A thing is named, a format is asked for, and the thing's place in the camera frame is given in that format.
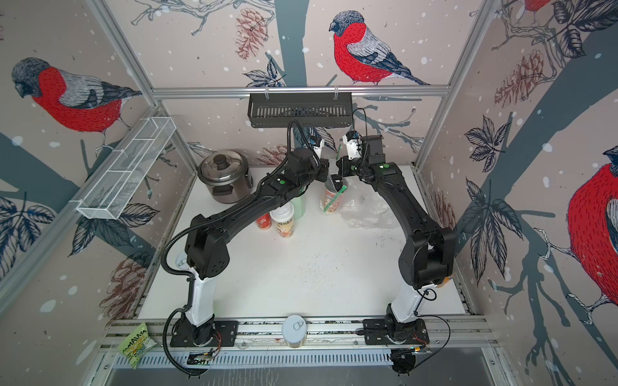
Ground white can left side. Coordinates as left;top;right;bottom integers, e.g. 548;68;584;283
175;253;190;270

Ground can on front rail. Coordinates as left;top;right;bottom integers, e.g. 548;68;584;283
282;315;307;348

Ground green straw holder cup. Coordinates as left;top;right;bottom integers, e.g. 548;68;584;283
291;191;306;220

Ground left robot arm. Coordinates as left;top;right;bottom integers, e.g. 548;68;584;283
160;148;329;377

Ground black hanging wire basket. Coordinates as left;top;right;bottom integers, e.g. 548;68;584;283
247;93;352;129

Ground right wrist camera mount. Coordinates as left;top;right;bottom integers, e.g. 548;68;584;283
342;130;363;160

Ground yellow cup white lid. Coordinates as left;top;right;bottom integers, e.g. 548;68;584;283
270;203;295;237

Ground green snack packet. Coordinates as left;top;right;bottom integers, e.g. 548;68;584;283
118;323;157;369

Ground red cup black lid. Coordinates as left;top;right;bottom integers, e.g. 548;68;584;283
255;212;272;230
320;175;345;210

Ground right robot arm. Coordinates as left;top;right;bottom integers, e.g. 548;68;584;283
336;130;455;346

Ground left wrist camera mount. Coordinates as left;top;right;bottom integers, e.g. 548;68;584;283
308;136;325;164

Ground white mesh wall shelf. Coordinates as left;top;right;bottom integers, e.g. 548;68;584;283
77;117;176;220

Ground silver rice cooker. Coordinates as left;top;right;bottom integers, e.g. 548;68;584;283
197;150;254;204

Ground spare clear plastic bags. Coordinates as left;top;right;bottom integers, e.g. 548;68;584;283
337;179;399;229

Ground red cup black lid front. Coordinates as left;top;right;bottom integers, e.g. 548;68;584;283
320;175;345;210

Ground green straw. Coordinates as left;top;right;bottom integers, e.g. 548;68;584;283
321;185;348;213

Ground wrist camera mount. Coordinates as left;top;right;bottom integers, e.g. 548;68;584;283
308;136;325;164
342;130;363;160

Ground clear plastic carrier bag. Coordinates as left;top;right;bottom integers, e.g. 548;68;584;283
320;173;358;215

